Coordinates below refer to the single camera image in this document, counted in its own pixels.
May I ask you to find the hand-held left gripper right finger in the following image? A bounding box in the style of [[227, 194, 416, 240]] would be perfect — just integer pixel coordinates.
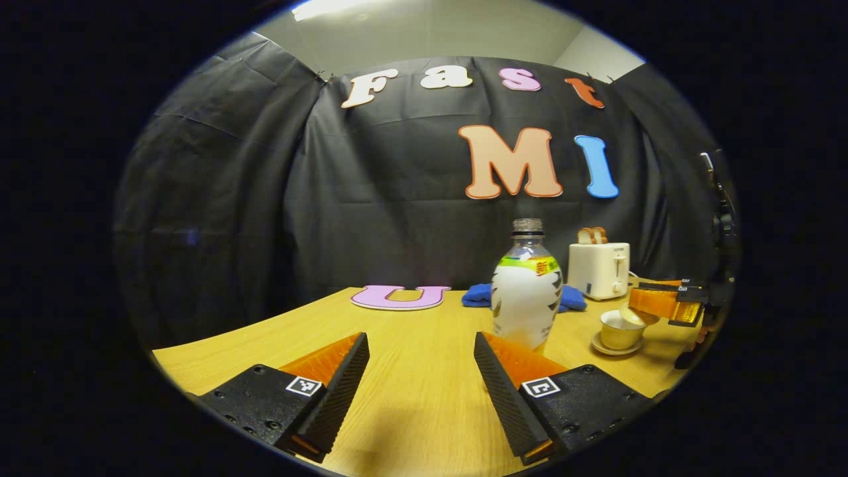
[[473, 331, 653, 466]]

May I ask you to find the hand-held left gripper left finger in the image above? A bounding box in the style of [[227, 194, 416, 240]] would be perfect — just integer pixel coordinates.
[[197, 331, 370, 463]]

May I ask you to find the cream ceramic teacup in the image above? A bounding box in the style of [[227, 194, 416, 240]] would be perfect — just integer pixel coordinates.
[[600, 310, 647, 350]]

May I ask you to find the clear labelled water bottle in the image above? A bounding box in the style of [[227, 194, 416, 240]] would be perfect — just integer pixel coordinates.
[[491, 219, 564, 352]]

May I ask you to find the cream ceramic saucer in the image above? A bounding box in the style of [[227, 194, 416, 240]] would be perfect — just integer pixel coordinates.
[[591, 331, 645, 356]]

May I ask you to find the cream toaster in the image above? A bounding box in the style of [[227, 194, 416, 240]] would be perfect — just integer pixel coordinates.
[[568, 242, 631, 301]]

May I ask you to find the purple foam letter cutout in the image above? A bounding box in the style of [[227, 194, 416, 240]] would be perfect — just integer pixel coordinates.
[[350, 285, 452, 311]]

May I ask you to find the blue folded towel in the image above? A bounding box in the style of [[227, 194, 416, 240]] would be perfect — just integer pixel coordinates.
[[462, 283, 588, 313]]

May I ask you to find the black backdrop cloth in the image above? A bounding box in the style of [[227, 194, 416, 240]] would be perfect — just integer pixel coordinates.
[[113, 30, 739, 345]]

